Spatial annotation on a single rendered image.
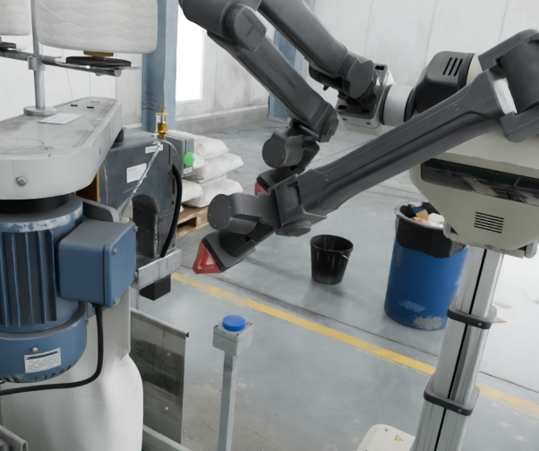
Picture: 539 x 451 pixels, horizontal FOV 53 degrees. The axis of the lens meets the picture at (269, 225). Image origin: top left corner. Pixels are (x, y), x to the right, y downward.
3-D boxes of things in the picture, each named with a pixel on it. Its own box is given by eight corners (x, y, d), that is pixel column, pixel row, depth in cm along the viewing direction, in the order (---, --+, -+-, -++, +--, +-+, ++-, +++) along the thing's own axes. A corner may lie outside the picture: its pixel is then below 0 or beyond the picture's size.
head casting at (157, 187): (178, 250, 128) (183, 125, 118) (99, 286, 108) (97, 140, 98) (88, 219, 141) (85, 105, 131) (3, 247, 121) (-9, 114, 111)
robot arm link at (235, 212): (316, 229, 85) (306, 179, 87) (266, 219, 76) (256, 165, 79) (262, 252, 92) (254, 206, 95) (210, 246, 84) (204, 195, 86)
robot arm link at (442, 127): (578, 118, 60) (547, 39, 64) (561, 105, 56) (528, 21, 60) (300, 242, 88) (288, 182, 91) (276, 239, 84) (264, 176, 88)
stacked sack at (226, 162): (247, 170, 476) (248, 154, 471) (201, 185, 420) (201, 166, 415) (206, 160, 496) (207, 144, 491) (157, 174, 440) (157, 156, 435)
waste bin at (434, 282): (464, 310, 344) (488, 213, 321) (446, 345, 301) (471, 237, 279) (391, 286, 365) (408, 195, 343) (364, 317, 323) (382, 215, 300)
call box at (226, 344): (252, 343, 145) (254, 324, 143) (236, 357, 139) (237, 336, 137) (227, 333, 149) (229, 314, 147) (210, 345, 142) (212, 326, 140)
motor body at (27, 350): (109, 354, 84) (106, 202, 76) (24, 406, 72) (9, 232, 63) (43, 322, 91) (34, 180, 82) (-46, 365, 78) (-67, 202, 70)
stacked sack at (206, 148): (232, 156, 468) (233, 139, 463) (201, 164, 432) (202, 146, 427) (172, 141, 498) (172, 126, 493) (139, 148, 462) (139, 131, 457)
